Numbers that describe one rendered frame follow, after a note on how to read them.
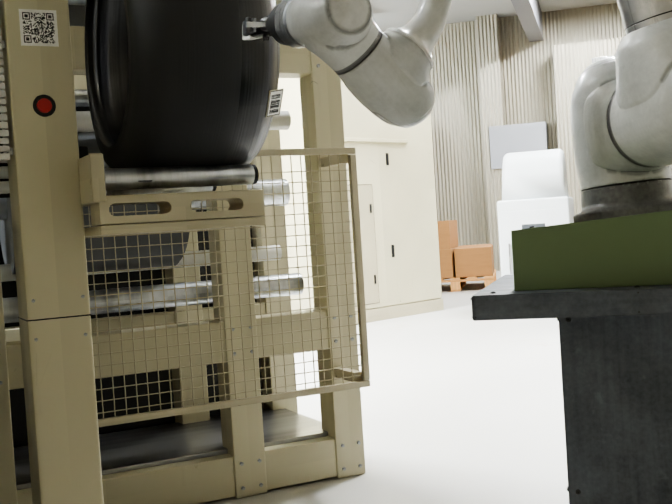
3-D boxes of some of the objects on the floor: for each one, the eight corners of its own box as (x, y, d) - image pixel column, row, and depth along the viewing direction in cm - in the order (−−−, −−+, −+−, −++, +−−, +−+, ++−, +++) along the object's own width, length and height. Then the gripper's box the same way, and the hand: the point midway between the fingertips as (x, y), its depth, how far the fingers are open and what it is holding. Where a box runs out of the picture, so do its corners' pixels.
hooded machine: (579, 311, 721) (569, 144, 717) (502, 314, 736) (493, 151, 732) (579, 303, 787) (570, 150, 784) (509, 305, 802) (500, 156, 799)
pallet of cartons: (505, 281, 1109) (501, 216, 1107) (493, 290, 983) (489, 217, 981) (428, 284, 1135) (424, 221, 1133) (407, 294, 1009) (403, 223, 1007)
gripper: (329, 1, 162) (276, 14, 183) (260, -3, 156) (213, 11, 177) (329, 45, 163) (276, 53, 184) (260, 43, 157) (214, 51, 179)
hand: (252, 31), depth 178 cm, fingers closed
